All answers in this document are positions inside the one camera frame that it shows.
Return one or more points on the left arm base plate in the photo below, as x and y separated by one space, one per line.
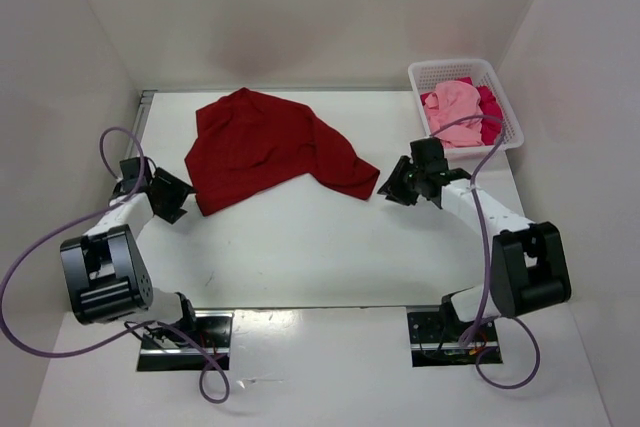
168 353

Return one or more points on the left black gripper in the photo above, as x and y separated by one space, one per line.
179 189

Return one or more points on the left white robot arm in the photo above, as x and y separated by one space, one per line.
105 273

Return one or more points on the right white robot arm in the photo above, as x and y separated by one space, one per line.
524 264

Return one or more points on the dark red t shirt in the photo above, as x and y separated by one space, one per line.
248 142

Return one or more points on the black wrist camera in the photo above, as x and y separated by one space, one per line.
428 155
131 169

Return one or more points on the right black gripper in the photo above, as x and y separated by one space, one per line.
393 183

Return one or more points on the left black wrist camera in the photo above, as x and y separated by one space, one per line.
131 169

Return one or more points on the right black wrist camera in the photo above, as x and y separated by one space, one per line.
428 155

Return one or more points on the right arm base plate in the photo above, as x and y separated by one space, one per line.
434 336

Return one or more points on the light pink t shirt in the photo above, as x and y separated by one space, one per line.
453 110

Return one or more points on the magenta t shirt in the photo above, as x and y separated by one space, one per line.
491 116

